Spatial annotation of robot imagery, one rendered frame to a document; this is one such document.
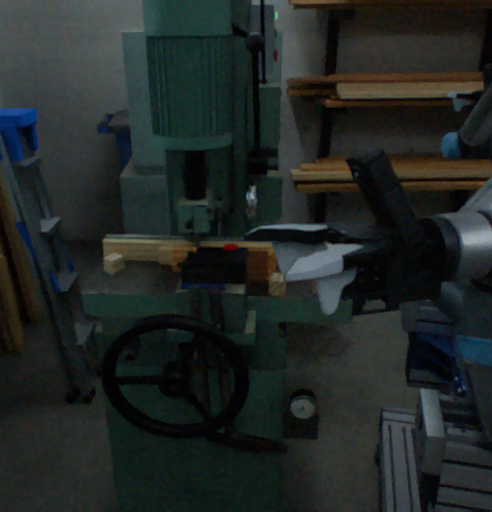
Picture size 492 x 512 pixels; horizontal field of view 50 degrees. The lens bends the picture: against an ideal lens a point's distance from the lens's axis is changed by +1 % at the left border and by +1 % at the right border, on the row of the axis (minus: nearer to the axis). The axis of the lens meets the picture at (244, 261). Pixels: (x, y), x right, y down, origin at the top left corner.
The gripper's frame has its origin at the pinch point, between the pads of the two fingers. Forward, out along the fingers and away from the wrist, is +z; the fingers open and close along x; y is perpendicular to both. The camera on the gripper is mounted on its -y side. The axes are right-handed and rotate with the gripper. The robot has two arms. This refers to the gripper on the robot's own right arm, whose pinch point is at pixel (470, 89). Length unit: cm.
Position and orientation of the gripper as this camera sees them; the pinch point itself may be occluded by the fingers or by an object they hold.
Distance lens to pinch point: 194.8
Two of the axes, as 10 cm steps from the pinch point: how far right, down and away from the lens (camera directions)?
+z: -0.4, -4.2, 9.1
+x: 9.9, -1.4, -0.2
